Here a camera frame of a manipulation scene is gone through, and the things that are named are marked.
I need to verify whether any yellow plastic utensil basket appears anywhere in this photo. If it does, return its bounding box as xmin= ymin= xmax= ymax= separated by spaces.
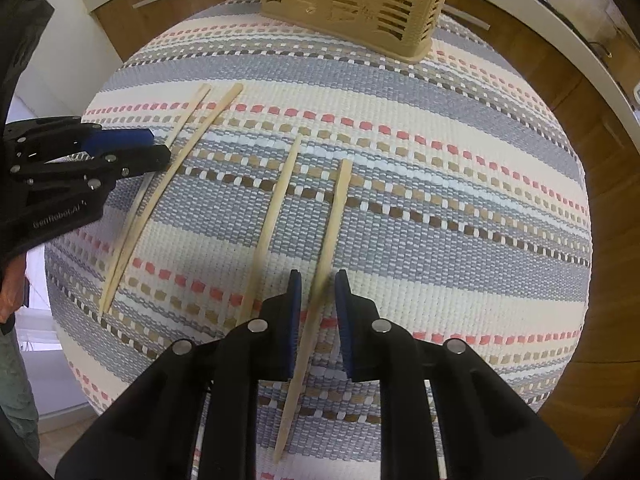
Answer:
xmin=251 ymin=0 xmax=458 ymax=65

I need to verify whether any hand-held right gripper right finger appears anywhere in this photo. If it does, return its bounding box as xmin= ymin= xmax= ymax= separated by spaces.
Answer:
xmin=334 ymin=269 xmax=583 ymax=480

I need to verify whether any white kitchen countertop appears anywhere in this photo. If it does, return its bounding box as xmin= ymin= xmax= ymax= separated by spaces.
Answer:
xmin=450 ymin=0 xmax=640 ymax=128

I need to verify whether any striped woven table mat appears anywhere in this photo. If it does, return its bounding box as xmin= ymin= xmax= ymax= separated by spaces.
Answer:
xmin=44 ymin=0 xmax=593 ymax=480

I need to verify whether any silver cabinet handle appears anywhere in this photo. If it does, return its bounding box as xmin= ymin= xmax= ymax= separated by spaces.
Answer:
xmin=442 ymin=5 xmax=492 ymax=31
xmin=601 ymin=114 xmax=627 ymax=152

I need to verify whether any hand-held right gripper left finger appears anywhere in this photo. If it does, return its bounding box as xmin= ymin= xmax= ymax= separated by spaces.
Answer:
xmin=55 ymin=269 xmax=303 ymax=480

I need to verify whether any wooden chopstick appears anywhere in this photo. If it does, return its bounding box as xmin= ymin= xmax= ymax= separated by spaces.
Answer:
xmin=98 ymin=84 xmax=212 ymax=317
xmin=239 ymin=134 xmax=303 ymax=328
xmin=273 ymin=158 xmax=354 ymax=463
xmin=105 ymin=83 xmax=244 ymax=307

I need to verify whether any person's left forearm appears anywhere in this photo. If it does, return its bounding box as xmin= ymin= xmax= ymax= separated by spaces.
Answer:
xmin=0 ymin=255 xmax=30 ymax=333

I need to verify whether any grey green trouser leg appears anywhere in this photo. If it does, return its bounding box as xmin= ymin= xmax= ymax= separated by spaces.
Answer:
xmin=0 ymin=327 xmax=41 ymax=463

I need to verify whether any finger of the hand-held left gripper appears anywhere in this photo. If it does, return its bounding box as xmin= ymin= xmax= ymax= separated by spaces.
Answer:
xmin=5 ymin=116 xmax=154 ymax=161
xmin=12 ymin=145 xmax=171 ymax=191

